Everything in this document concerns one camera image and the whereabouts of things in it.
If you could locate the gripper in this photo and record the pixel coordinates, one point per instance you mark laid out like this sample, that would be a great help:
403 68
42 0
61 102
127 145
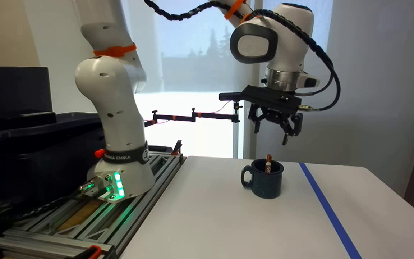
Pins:
274 114

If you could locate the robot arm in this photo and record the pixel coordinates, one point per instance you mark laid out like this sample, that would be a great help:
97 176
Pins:
120 118

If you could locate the brown marker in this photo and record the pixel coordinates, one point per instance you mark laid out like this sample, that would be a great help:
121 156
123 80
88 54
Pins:
268 163

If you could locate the dark blue speckled mug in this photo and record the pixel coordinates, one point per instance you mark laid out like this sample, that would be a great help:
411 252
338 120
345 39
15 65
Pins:
266 181

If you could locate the window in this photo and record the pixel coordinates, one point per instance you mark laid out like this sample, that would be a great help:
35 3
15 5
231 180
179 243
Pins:
196 72

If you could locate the blue tape strip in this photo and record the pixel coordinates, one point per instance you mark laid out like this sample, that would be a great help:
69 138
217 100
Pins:
327 208

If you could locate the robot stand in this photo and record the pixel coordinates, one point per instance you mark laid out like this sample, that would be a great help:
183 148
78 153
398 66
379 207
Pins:
95 219

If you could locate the black storage box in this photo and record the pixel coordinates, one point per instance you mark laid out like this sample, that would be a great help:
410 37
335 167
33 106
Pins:
49 151

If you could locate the black laptop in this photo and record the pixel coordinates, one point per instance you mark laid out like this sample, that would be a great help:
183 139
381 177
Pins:
11 93

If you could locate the camera on mount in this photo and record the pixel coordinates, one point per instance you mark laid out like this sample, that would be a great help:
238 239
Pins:
192 116

